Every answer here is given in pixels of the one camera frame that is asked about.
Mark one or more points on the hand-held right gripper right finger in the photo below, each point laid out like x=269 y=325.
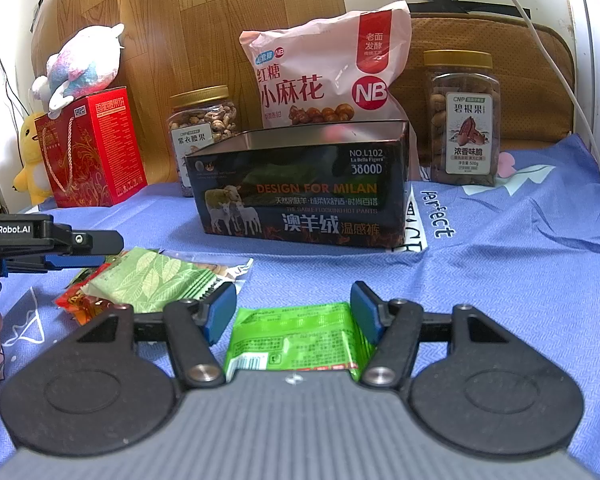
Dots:
x=365 y=310

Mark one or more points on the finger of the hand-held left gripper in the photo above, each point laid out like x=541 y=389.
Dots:
x=80 y=260

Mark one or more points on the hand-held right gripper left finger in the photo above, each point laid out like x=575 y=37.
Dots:
x=221 y=310

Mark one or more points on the red snack packet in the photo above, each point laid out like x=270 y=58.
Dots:
x=85 y=305

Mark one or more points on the light green leaf-print packet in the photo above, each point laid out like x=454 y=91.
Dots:
x=150 y=280

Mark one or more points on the bright green snack packet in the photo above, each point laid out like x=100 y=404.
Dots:
x=295 y=340

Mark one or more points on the black tin box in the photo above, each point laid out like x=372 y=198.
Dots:
x=305 y=195

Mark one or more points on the dark green snack packet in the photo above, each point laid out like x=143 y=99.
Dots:
x=85 y=276

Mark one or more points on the yellow plush duck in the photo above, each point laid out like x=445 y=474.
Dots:
x=30 y=160

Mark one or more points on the red gift box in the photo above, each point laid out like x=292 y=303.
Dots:
x=105 y=150

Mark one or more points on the blue printed cloth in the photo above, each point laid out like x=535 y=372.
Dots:
x=505 y=285

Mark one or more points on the cashew jar with gold lid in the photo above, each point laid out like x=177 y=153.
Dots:
x=200 y=120

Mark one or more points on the pink white plush unicorn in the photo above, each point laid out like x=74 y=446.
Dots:
x=80 y=65

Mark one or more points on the pecan jar with gold lid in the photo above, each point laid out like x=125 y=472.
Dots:
x=462 y=125

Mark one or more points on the pink snack bag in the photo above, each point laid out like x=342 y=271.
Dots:
x=320 y=60

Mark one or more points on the wooden board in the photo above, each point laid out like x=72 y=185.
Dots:
x=180 y=25

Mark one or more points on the brown cushion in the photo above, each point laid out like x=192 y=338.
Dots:
x=530 y=85

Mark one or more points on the black tape strip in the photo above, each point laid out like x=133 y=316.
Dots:
x=505 y=6

